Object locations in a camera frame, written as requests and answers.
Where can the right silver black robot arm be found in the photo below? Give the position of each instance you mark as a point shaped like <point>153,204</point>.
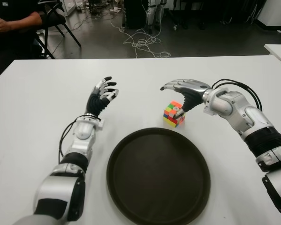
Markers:
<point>250,117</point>

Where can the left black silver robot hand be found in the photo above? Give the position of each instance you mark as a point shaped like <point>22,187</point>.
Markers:
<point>94,103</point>

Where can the black folding chair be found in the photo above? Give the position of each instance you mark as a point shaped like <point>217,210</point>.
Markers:
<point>57,21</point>

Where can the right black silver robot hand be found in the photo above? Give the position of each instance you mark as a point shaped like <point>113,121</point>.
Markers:
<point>192,91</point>

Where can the dark brown round plate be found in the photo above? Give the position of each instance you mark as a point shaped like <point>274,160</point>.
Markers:
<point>157,178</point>

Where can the multicoloured Rubik's cube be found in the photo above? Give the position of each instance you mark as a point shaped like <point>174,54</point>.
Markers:
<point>169,114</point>

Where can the left silver black robot arm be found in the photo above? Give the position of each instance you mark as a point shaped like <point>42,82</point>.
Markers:
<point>58,187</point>

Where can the standing white humanoid robot legs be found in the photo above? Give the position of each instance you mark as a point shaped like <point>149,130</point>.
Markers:
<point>152,14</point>

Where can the seated person in black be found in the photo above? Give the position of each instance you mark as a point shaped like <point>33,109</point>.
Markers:
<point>11,42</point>

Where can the black floor cabinet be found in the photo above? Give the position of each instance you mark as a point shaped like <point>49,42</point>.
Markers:
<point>135,14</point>

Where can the white cabinet with black base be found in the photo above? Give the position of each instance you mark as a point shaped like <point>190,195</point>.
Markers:
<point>276,11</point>

